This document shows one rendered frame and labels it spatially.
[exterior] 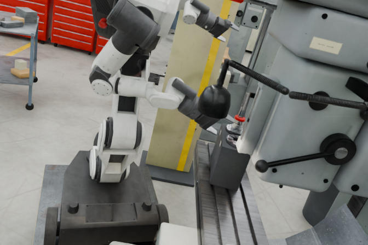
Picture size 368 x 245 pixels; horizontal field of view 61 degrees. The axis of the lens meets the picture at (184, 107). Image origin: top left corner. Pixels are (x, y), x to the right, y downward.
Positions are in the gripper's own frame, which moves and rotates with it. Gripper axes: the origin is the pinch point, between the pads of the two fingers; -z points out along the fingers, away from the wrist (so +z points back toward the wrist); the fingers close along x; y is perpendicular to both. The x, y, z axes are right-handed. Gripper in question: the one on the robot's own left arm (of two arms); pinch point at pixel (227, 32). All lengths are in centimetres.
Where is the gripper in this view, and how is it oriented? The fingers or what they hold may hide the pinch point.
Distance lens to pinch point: 164.2
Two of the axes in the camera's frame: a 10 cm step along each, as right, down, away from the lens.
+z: -8.2, -3.6, -4.5
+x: 5.6, -3.5, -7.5
